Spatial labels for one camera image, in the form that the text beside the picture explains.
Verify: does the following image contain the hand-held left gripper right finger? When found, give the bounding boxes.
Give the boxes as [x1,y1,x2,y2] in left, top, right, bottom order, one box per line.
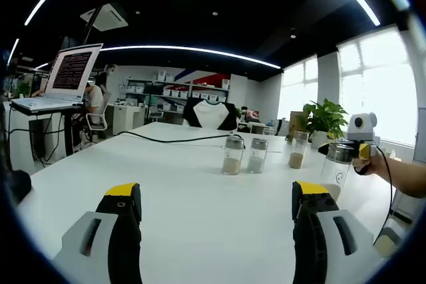
[292,180,380,284]

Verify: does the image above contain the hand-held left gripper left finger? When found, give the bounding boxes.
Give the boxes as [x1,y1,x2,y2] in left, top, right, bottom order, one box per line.
[53,182,143,284]

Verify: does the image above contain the tall seasoning bottle white grains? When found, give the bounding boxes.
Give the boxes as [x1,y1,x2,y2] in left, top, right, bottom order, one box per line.
[319,142,354,202]

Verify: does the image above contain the tall seasoning bottle brown grains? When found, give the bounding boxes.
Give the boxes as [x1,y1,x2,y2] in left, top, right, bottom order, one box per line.
[288,130,310,170]

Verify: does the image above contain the small seasoning bottle white powder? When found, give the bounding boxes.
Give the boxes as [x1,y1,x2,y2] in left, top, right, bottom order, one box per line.
[246,137,269,174]

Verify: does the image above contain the small seasoning bottle cream powder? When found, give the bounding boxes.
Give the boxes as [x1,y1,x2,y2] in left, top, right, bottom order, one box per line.
[222,136,246,176]

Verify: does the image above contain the person's right hand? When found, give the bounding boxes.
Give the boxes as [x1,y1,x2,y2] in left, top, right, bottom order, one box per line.
[361,150,393,180]

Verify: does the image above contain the white plant pot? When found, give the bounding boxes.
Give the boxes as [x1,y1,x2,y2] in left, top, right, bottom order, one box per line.
[311,130,333,150]

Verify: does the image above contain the green leafy plant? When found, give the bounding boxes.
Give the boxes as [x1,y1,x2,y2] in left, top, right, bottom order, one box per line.
[302,98,349,140]

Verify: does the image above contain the brown paper bag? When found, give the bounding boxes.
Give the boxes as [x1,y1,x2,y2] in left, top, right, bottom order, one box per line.
[289,110,309,134]

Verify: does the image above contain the large bright window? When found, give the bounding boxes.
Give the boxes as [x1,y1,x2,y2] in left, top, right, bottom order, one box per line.
[335,24,419,147]

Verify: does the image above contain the white cabinet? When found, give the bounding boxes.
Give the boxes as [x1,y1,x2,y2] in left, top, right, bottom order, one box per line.
[413,106,426,164]

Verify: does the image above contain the narrow bright window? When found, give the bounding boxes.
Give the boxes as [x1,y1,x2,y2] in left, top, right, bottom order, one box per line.
[276,54,320,122]

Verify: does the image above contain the black and white shirt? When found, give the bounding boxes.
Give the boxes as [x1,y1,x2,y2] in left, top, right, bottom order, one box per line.
[182,96,239,132]

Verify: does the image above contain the black rounded object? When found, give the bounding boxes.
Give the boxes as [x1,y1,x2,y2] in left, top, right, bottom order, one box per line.
[0,169,33,204]

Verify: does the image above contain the white mesh office chair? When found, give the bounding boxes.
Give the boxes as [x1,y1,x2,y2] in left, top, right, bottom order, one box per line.
[85,92,112,132]

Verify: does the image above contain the laptop stand desk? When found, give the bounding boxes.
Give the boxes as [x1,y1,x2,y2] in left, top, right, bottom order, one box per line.
[8,100,84,172]

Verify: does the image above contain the white laptop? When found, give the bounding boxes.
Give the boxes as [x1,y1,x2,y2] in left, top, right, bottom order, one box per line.
[9,43,105,114]

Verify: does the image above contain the small green plant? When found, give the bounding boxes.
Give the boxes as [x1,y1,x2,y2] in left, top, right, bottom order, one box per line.
[15,81,31,98]

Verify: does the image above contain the black tripod pole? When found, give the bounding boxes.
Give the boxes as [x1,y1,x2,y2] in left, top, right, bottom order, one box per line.
[85,4,106,45]

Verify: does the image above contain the ceiling air conditioner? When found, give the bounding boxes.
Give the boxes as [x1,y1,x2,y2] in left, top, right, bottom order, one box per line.
[79,2,129,31]

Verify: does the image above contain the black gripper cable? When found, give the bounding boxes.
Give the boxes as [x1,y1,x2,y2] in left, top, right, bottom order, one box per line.
[372,146,395,247]

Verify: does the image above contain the black table cable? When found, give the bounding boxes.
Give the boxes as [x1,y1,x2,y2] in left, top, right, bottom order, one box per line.
[116,130,246,145]

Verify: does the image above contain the wall shelf with white boxes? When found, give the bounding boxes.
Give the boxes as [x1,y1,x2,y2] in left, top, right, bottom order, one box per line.
[124,70,231,114]

